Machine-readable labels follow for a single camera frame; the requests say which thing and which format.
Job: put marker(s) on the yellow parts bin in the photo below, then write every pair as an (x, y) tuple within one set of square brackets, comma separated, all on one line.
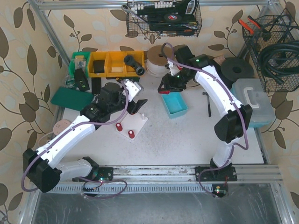
[(114, 63)]

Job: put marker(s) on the black sanding block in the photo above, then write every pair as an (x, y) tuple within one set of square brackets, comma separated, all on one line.
[(219, 60)]

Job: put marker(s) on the black rubber disc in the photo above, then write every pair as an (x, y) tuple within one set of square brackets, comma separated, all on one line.
[(233, 69)]

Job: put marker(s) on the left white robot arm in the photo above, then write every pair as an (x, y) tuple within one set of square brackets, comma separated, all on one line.
[(43, 167)]

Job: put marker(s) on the round sanding disc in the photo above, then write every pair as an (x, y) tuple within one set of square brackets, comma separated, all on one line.
[(60, 126)]

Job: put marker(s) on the white peg base plate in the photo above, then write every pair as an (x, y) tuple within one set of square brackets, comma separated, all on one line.
[(132, 122)]

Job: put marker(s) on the wire basket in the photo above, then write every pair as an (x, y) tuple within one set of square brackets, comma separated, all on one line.
[(158, 18), (275, 52)]

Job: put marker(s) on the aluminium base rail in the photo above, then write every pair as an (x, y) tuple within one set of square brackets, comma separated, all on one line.
[(171, 179)]

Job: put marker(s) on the translucent teal storage box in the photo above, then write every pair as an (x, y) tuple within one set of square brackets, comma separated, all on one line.
[(250, 92)]

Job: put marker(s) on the green plastic case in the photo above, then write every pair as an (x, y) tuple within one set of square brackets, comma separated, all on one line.
[(71, 99)]

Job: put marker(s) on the green parts bin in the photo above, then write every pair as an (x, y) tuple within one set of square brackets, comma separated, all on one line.
[(79, 60)]

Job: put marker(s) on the black ribbed bar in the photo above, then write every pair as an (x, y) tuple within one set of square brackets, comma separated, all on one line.
[(96, 85)]

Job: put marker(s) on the large red spring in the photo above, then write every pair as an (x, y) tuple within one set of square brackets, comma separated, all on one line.
[(119, 127), (164, 92), (131, 134)]

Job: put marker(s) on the black pipe fitting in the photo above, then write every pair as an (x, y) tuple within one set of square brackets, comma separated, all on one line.
[(131, 62)]

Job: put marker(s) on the black block in bin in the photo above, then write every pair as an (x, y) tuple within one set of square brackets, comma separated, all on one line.
[(99, 66)]

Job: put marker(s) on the top wire basket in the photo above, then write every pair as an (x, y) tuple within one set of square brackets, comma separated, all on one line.
[(158, 18)]

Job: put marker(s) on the orange handled pliers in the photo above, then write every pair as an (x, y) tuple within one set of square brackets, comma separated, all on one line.
[(251, 25)]

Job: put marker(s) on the blue plastic tray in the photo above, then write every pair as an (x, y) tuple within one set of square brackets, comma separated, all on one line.
[(174, 104)]

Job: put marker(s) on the right wire basket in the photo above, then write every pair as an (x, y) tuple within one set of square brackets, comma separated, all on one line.
[(275, 52)]

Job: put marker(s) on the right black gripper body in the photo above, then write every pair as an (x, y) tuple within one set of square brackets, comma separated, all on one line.
[(167, 83)]

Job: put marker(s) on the white cable spool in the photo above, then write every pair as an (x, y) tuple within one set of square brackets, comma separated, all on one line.
[(155, 64)]

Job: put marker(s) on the black battery charger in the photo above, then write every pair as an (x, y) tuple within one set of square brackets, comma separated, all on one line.
[(81, 80)]

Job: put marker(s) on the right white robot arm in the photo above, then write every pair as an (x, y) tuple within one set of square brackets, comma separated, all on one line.
[(231, 129)]

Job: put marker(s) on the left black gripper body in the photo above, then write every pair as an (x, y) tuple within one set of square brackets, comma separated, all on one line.
[(131, 106)]

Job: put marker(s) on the small claw hammer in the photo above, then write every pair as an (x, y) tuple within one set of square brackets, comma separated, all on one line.
[(208, 103)]

